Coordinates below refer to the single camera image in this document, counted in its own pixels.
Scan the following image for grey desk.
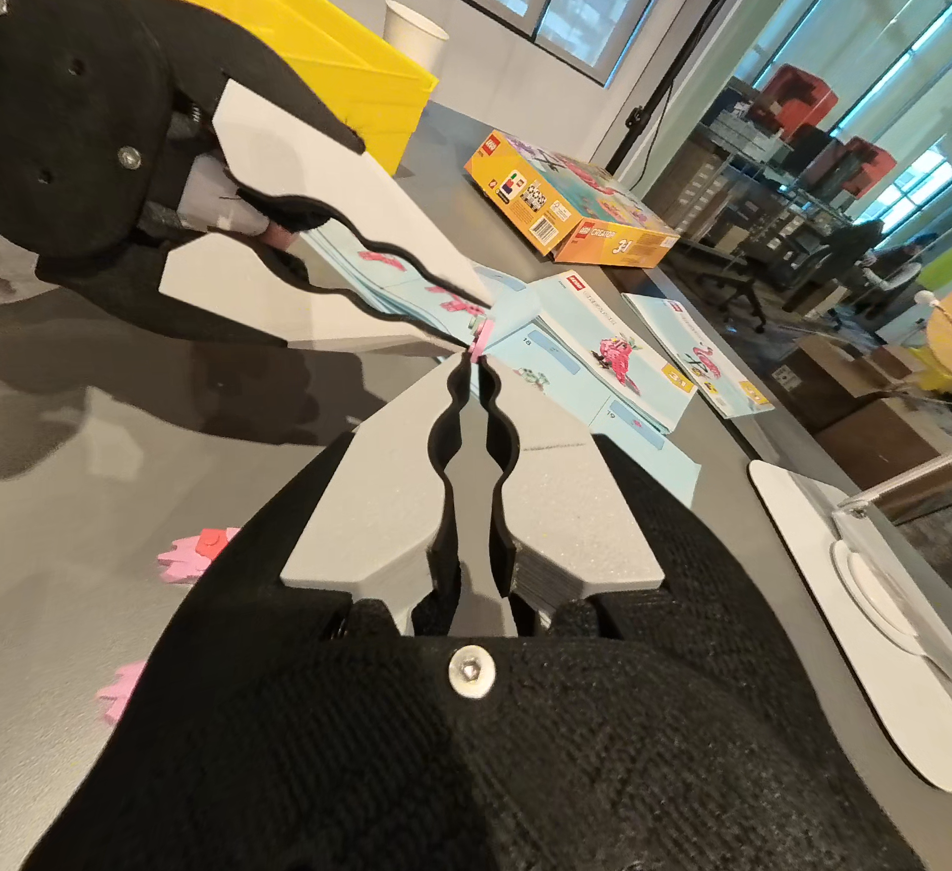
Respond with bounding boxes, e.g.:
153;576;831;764
0;101;952;871

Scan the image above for white paper cup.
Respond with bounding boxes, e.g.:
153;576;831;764
383;0;451;72

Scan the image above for closed light blue instruction booklet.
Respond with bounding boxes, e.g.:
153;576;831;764
621;293;776;420
532;270;699;435

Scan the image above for red equipment enclosure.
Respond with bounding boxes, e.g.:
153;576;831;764
840;136;897;198
747;63;840;143

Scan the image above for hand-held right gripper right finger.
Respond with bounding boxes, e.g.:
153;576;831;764
479;356;664;630

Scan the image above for metal shelf rack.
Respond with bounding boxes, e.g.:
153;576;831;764
654;82;886;307

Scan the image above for brown cardboard box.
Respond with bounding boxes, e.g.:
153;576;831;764
814;395;952;493
773;334;890;433

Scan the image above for black office chair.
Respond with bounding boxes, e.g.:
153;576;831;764
695;239;771;335

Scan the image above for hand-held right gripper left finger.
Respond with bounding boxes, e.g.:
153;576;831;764
280;354;477;635

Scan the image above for stacked yellow plastic bins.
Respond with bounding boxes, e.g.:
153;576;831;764
0;0;440;176

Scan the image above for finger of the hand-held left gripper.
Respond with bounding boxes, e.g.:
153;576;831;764
210;76;495;311
158;230;477;362

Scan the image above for black light stand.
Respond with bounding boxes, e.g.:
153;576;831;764
606;0;789;174

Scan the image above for wooden book stand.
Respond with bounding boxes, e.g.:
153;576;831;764
747;458;952;792

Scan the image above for orange toy brick box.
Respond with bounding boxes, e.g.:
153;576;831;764
463;130;681;269

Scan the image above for open light blue instruction booklet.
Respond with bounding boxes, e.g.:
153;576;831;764
303;224;702;509

